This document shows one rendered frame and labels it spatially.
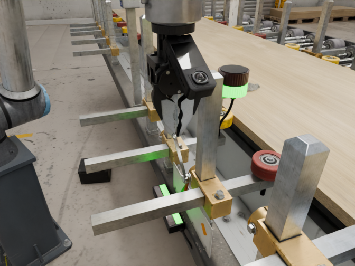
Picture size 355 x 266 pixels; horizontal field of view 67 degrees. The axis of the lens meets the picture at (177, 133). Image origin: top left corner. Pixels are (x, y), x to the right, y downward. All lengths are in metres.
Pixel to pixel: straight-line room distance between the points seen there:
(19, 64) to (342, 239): 1.08
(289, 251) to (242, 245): 0.44
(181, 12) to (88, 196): 1.63
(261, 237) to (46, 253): 1.37
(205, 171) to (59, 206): 1.41
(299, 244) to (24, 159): 1.12
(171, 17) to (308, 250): 0.37
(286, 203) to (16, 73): 1.03
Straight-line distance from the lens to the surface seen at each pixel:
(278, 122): 0.85
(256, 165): 0.65
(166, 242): 1.60
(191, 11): 0.43
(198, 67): 0.42
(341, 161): 0.74
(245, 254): 0.83
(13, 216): 1.44
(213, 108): 0.54
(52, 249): 1.68
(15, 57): 1.15
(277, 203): 0.39
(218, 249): 0.73
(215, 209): 0.60
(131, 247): 1.60
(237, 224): 0.89
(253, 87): 1.05
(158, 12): 0.43
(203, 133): 0.56
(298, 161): 0.33
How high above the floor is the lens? 1.29
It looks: 31 degrees down
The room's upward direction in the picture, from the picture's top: straight up
